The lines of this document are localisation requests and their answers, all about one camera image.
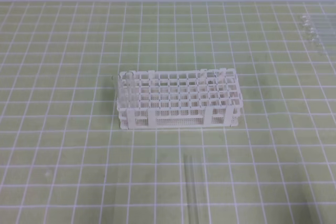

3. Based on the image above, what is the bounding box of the green checkered tablecloth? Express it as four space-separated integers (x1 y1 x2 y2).
1 2 335 223

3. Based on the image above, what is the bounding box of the white plastic test tube rack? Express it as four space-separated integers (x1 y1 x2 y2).
114 68 243 130

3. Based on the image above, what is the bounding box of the clear glass test tube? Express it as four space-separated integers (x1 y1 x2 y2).
183 154 203 223
303 22 335 30
302 14 335 23
311 38 335 47
305 27 335 36
308 34 335 40

